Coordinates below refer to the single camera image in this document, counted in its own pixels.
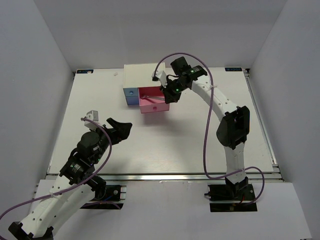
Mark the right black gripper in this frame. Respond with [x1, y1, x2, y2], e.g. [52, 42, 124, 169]
[160, 78, 188, 104]

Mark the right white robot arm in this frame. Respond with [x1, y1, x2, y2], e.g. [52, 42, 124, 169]
[152, 57, 250, 200]

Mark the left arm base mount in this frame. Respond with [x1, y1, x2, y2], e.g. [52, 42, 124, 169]
[81, 184, 127, 210]

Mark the purple-blue wide drawer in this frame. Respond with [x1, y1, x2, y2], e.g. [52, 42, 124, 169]
[125, 96, 139, 106]

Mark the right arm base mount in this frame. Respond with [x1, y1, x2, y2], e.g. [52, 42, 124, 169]
[204, 184, 258, 213]

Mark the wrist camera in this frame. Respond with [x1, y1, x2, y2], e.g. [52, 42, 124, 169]
[152, 70, 168, 88]
[81, 110, 100, 131]

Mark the silver combination wrench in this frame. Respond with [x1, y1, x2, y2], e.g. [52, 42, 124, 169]
[140, 94, 165, 102]

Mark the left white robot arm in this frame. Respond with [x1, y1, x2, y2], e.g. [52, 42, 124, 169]
[8, 116, 133, 240]

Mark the white drawer cabinet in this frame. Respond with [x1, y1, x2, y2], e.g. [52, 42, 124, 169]
[123, 63, 161, 89]

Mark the blue label sticker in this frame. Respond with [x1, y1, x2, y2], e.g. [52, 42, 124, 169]
[76, 69, 94, 74]
[224, 67, 243, 72]

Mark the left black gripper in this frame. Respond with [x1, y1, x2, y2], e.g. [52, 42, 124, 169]
[90, 117, 132, 164]

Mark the pink drawer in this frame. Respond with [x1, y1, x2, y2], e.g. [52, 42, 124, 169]
[138, 86, 170, 114]

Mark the blue label sticker left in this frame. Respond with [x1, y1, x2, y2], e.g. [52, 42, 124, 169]
[76, 69, 94, 74]

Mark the light blue small drawer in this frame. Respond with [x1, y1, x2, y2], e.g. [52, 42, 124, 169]
[123, 87, 139, 98]

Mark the blue label sticker right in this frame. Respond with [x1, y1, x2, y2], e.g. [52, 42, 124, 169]
[224, 67, 243, 72]

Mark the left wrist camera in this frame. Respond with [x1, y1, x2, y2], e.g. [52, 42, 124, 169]
[81, 110, 100, 131]

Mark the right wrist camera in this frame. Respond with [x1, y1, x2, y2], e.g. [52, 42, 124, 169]
[152, 70, 168, 88]

